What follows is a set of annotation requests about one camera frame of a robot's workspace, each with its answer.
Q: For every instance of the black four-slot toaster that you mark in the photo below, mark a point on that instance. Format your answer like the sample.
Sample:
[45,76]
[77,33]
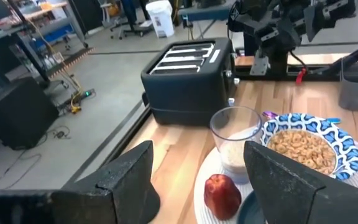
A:
[185,90]

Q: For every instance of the black cabinet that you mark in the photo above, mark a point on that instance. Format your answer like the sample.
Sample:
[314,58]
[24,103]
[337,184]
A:
[17,115]

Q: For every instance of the red tag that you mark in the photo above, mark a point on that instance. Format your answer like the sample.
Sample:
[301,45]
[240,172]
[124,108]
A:
[301,76]

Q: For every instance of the blue patterned paper bowl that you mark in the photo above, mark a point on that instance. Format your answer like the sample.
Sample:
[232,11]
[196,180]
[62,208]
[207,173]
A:
[343,146]

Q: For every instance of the dark teal plate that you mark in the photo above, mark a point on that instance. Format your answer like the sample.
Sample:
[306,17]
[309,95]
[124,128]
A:
[250,211]

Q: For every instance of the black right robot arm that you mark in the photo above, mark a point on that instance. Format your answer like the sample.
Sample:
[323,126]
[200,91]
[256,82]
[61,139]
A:
[269,31]

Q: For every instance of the red apple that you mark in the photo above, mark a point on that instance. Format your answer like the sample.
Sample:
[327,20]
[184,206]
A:
[222,196]

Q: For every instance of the white round woven placemat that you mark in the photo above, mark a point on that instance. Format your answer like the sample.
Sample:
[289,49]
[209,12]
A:
[204,193]

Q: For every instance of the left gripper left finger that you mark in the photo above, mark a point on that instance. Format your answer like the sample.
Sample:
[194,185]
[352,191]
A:
[129,186]

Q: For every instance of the hazard striped floor strip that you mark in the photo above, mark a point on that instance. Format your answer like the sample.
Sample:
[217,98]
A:
[73,60]

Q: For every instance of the clear plastic glass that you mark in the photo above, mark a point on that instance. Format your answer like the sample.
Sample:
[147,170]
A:
[235,140]

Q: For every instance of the cereal rings heap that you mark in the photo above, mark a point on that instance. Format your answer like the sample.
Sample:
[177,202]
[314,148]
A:
[303,149]

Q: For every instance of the blue bench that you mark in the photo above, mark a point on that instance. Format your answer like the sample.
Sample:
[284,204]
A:
[207,12]

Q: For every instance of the black gantry beam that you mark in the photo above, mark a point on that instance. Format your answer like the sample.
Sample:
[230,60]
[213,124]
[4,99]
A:
[353,56]

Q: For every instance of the grey workbench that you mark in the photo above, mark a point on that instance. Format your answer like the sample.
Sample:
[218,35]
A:
[26,34]

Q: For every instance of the white trash bin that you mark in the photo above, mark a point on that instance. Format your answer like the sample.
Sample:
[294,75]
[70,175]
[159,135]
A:
[162,18]

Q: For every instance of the black table frame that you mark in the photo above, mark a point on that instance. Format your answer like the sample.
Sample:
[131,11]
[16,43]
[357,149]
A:
[113,146]

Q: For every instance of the power strip with green light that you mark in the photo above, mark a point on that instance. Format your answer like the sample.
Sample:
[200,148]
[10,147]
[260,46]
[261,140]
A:
[85,93]

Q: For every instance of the office chair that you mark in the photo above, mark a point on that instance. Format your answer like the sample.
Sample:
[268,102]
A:
[132,18]

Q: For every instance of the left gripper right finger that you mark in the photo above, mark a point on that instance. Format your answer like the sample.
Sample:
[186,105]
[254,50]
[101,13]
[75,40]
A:
[275,186]

